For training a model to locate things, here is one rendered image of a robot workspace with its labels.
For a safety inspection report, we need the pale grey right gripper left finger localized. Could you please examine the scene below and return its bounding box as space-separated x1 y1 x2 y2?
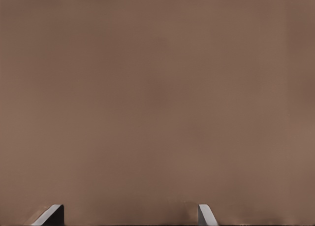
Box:
31 204 65 226

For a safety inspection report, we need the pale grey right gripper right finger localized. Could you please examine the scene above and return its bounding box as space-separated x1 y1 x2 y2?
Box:
198 203 219 226

